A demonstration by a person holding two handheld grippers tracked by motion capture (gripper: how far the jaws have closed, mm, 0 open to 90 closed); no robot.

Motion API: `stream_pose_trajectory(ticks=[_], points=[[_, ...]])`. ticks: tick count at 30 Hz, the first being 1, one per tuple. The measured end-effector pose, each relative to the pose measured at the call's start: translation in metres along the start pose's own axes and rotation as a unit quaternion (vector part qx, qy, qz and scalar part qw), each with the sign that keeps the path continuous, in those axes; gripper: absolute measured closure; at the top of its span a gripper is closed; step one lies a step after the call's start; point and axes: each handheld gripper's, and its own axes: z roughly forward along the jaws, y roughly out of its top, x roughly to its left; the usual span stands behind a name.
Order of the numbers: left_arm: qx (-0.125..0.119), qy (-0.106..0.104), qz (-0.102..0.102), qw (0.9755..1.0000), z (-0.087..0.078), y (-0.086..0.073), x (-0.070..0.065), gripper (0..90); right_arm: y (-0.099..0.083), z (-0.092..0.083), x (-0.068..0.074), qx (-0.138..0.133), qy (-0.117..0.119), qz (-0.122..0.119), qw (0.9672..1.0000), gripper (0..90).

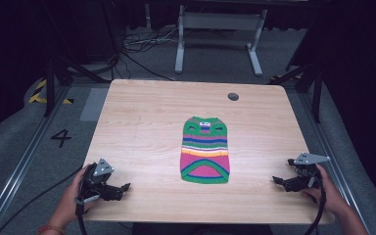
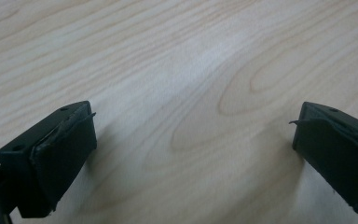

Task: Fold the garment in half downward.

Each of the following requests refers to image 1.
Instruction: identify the metal floor rail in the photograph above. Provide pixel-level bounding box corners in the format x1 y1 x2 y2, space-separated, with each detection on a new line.
0 85 71 235
298 91 370 235

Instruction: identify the person's left hand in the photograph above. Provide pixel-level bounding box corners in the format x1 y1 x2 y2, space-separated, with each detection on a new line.
54 164 100 228

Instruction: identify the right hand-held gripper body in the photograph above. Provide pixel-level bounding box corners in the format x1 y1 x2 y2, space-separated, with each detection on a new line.
287 152 332 194

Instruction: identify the white metal table frame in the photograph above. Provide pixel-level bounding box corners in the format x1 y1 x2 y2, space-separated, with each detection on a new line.
174 4 269 77

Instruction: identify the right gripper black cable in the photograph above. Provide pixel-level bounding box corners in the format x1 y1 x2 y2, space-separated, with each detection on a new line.
305 175 328 235

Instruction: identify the striped knitted pet sweater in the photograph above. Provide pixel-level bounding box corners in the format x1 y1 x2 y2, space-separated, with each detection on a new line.
179 116 231 185

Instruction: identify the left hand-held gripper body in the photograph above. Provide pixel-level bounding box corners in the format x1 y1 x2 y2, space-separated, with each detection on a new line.
77 158 125 206

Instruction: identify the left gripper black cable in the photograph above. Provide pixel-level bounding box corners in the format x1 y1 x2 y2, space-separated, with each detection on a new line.
74 197 90 235

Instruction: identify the thin black floor cable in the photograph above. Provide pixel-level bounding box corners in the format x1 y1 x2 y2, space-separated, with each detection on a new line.
0 165 85 235

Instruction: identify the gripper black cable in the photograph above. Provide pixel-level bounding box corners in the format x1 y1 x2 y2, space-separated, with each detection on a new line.
305 175 328 235
74 197 90 235

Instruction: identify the person's right hand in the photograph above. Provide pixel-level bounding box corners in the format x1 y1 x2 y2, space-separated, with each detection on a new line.
301 164 345 217

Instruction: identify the bundle of floor cables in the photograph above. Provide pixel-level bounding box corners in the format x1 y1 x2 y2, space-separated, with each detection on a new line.
121 26 180 54

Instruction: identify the black metal stand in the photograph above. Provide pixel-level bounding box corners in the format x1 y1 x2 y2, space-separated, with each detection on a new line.
268 62 325 124
42 0 113 118

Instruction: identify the red and gold bracelet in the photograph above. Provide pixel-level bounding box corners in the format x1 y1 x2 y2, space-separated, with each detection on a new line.
36 224 67 235

